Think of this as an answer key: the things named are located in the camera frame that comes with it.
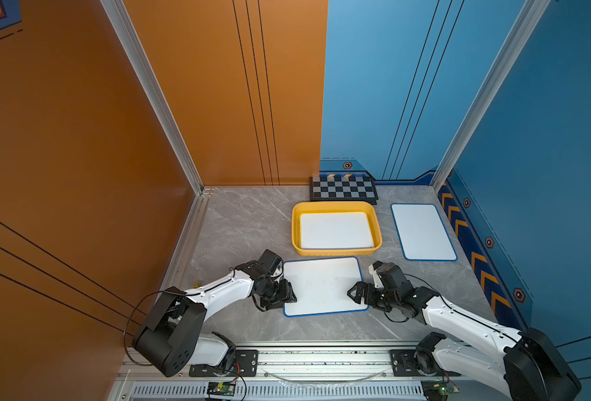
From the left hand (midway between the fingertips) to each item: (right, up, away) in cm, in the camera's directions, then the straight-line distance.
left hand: (294, 298), depth 85 cm
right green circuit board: (+41, -21, -15) cm, 48 cm away
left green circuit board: (-21, -21, -13) cm, 33 cm away
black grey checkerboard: (+21, +41, +31) cm, 55 cm away
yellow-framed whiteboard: (+17, +22, +18) cm, 33 cm away
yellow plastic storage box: (+31, +31, +21) cm, 49 cm away
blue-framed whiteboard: (+10, +3, +5) cm, 11 cm away
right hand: (+21, 0, -1) cm, 21 cm away
